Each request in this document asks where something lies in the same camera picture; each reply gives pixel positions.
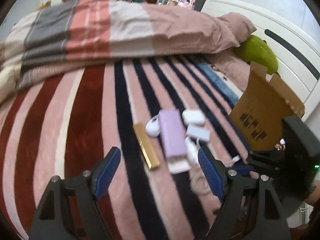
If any white charging cable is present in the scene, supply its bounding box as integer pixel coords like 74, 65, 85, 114
222, 155, 241, 167

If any clear tape ring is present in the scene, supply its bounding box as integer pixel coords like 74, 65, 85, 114
189, 171, 213, 196

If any small clear spray bottle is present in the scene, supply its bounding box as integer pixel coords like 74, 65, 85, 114
184, 137, 199, 166

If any white small charger block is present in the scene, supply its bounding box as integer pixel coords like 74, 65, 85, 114
186, 125, 210, 142

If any white earbuds case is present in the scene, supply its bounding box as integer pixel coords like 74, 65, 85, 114
182, 109, 206, 126

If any purple rectangular box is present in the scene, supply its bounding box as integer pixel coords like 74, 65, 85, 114
158, 109, 190, 174

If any gold rectangular lipstick box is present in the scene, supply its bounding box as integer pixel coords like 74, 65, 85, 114
132, 122, 160, 170

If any person's hand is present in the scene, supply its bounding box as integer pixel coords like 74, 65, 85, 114
305, 180, 320, 206

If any brown cardboard box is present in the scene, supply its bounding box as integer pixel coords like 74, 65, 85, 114
229, 62, 305, 151

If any striped fleece blanket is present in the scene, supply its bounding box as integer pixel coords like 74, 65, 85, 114
0, 53, 251, 240

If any white bed headboard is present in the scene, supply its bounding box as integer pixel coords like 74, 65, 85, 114
201, 0, 319, 121

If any green plush toy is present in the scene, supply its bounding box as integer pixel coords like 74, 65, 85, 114
233, 35, 279, 75

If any pink striped pillow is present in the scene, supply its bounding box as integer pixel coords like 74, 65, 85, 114
217, 12, 257, 50

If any folded striped duvet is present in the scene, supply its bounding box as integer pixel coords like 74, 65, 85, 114
1, 0, 222, 77

